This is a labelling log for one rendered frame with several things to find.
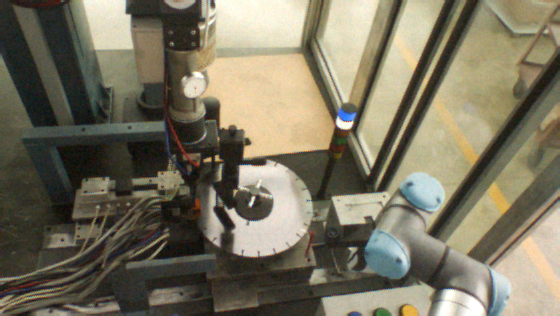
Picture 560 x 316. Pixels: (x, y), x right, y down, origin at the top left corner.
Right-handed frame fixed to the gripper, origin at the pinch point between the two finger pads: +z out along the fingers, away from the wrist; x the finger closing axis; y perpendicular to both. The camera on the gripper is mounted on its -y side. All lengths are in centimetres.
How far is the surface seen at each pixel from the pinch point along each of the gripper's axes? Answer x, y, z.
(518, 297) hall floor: 58, 113, 91
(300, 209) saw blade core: 16.1, -12.9, 7.0
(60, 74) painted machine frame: 42, -94, 9
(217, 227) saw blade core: 4.8, -33.2, 8.8
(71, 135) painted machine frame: 17, -78, 5
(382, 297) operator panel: -1.5, 12.1, 8.9
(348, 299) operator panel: -4.1, 3.6, 9.7
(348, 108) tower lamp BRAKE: 38.4, -8.1, -13.5
